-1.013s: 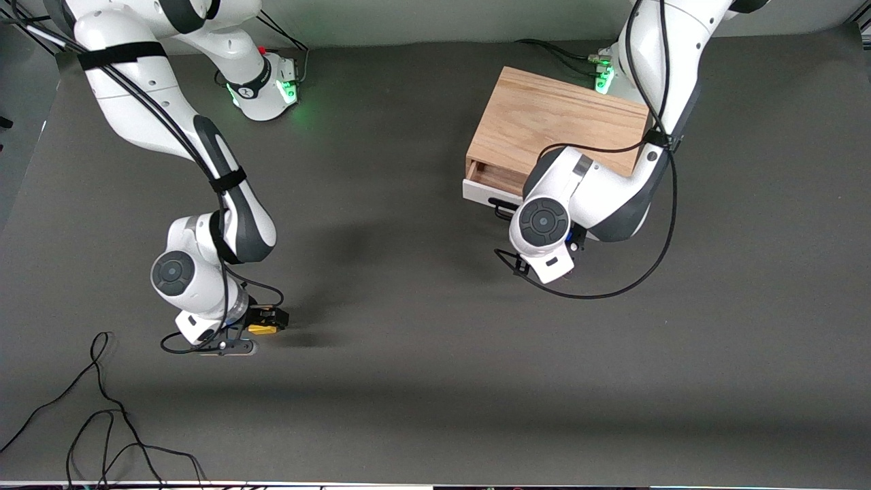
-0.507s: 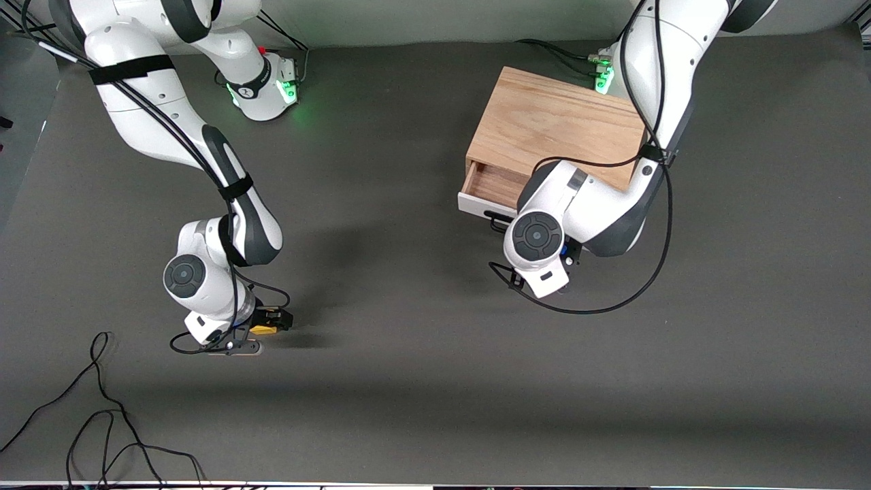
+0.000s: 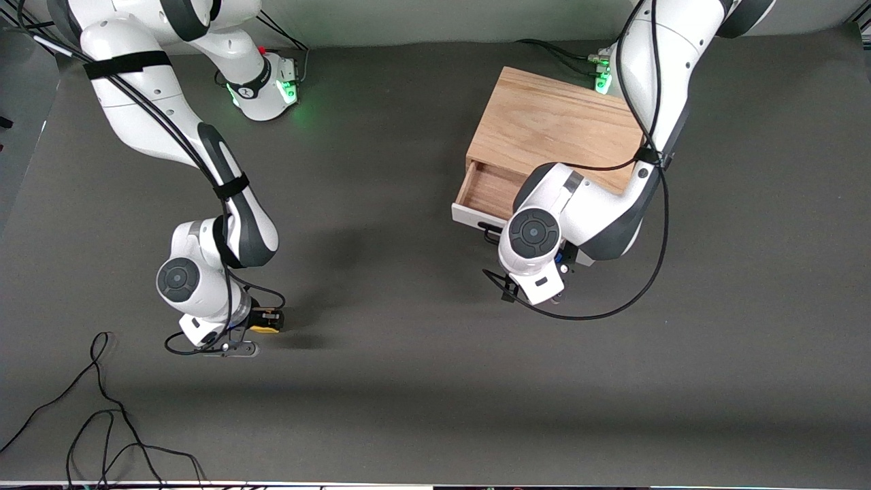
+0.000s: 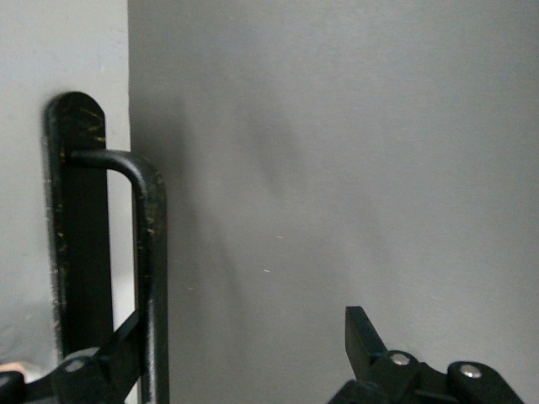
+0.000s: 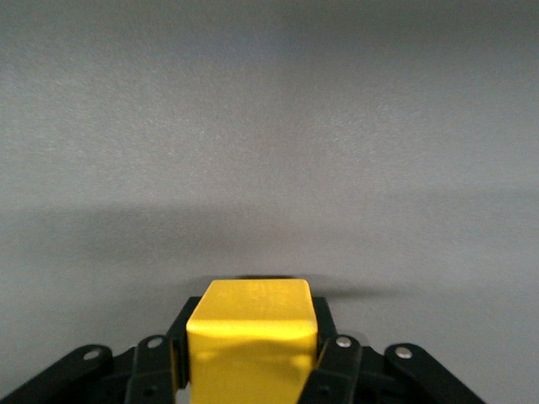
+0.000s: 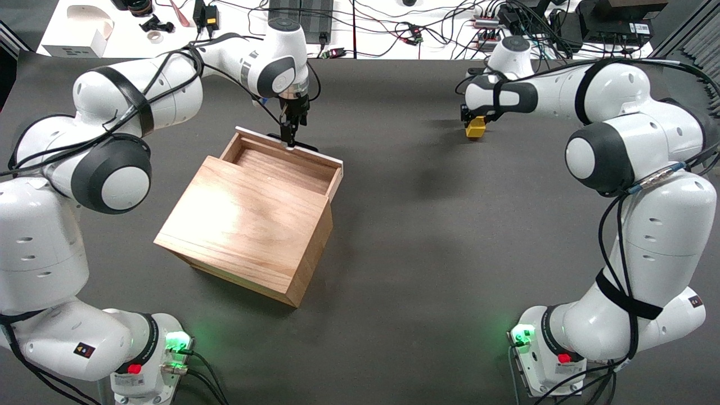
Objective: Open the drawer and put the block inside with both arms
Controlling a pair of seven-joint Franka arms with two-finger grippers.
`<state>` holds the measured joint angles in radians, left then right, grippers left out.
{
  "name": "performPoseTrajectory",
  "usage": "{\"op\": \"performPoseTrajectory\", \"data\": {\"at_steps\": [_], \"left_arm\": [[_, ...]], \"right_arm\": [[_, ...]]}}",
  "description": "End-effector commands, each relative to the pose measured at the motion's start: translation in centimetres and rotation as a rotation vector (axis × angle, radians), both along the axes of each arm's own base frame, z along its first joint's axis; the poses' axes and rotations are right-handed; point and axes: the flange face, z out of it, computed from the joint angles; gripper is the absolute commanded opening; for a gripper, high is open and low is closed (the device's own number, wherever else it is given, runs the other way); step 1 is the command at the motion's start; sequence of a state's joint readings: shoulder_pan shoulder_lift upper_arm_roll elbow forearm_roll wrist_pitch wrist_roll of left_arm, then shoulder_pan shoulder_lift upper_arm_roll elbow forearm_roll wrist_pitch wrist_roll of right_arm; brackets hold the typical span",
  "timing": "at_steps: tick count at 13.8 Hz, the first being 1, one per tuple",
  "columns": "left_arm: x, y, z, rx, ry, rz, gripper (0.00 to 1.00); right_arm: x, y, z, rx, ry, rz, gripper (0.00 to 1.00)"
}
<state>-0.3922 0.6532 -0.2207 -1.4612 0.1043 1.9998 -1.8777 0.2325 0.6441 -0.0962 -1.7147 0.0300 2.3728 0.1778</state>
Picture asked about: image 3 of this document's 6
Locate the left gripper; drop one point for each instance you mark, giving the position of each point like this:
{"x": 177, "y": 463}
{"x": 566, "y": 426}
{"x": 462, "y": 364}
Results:
{"x": 507, "y": 295}

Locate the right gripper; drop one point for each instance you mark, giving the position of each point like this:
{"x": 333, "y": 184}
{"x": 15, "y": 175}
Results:
{"x": 258, "y": 317}

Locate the white-fronted wooden drawer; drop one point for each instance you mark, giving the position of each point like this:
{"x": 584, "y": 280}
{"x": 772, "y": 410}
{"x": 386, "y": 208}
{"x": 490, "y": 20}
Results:
{"x": 486, "y": 190}

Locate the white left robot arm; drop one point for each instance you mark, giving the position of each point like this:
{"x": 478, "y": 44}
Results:
{"x": 680, "y": 41}

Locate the wooden drawer cabinet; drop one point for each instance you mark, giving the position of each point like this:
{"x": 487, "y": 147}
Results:
{"x": 544, "y": 116}

